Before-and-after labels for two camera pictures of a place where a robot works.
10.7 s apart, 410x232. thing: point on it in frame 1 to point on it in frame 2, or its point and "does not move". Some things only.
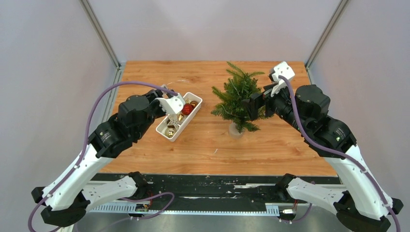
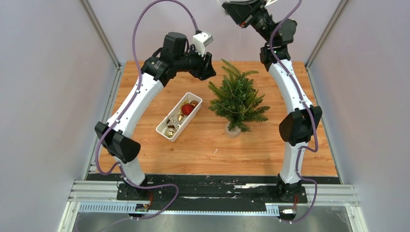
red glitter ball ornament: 186,109 does not move
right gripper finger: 256,101 to 238,10
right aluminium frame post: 327,30 does not move
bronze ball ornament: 194,104 does not move
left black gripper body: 155,108 to 194,63
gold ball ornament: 170,132 does not move
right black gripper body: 280,100 to 258,18
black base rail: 213,192 does not move
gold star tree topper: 173,123 does not move
